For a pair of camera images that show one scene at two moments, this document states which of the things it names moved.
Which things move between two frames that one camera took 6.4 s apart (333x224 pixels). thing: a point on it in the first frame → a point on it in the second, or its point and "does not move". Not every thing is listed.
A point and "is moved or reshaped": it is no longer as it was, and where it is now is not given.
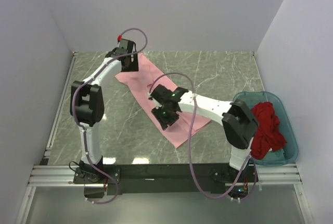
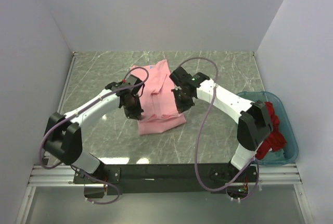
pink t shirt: (140, 84) is moved or reshaped
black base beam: (130, 179) does not move
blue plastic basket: (287, 153) does not move
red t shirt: (269, 135) does not move
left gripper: (130, 65) → (133, 112)
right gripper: (156, 102) → (182, 103)
